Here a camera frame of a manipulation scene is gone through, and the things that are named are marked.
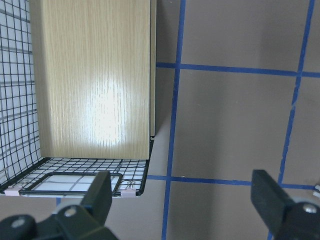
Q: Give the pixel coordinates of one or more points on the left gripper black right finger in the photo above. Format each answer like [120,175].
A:
[269,200]

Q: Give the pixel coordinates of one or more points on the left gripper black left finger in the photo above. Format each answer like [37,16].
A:
[98,199]

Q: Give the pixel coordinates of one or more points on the wire grid wooden box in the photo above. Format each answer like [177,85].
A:
[77,95]

